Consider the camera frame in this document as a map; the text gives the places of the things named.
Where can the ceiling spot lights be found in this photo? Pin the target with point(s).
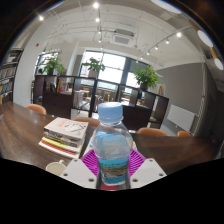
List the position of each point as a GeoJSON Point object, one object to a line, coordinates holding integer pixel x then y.
{"type": "Point", "coordinates": [96, 5]}

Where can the clear blue-capped water bottle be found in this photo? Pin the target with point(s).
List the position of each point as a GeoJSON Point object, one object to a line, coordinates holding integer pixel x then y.
{"type": "Point", "coordinates": [111, 146]}

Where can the yellow-edged book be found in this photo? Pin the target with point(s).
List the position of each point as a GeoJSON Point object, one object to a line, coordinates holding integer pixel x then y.
{"type": "Point", "coordinates": [58, 143]}

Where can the dark cubby shelf unit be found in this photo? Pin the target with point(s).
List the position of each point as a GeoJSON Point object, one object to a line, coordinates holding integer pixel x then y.
{"type": "Point", "coordinates": [58, 103]}

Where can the white wall radiator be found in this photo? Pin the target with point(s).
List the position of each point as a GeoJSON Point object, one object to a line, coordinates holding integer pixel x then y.
{"type": "Point", "coordinates": [180, 117]}

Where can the tall dark bookshelf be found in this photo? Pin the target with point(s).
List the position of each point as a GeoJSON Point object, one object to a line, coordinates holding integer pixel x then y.
{"type": "Point", "coordinates": [8, 76]}

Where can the ceiling air conditioner unit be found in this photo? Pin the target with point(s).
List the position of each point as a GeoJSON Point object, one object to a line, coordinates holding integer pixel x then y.
{"type": "Point", "coordinates": [122, 38]}

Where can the white red-edged book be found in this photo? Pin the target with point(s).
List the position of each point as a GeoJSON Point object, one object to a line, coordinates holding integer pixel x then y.
{"type": "Point", "coordinates": [55, 149]}

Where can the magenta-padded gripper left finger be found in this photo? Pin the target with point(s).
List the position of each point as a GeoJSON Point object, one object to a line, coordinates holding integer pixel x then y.
{"type": "Point", "coordinates": [76, 173]}

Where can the dark grey book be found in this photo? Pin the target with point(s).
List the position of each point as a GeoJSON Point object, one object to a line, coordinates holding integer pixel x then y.
{"type": "Point", "coordinates": [63, 138]}

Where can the round white ceiling lamps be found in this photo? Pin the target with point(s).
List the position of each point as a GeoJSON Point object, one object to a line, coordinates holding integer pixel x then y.
{"type": "Point", "coordinates": [205, 38]}

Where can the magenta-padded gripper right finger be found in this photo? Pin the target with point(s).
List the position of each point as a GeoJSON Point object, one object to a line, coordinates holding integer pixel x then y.
{"type": "Point", "coordinates": [148, 173]}

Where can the white book with red title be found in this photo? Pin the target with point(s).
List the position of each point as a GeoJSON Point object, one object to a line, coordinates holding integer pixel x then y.
{"type": "Point", "coordinates": [66, 126]}

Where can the potted green plant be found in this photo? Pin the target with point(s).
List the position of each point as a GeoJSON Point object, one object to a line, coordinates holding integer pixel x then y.
{"type": "Point", "coordinates": [53, 65]}
{"type": "Point", "coordinates": [146, 76]}
{"type": "Point", "coordinates": [94, 65]}

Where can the orange chairs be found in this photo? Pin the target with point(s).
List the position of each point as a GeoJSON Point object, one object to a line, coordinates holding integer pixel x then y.
{"type": "Point", "coordinates": [36, 108]}

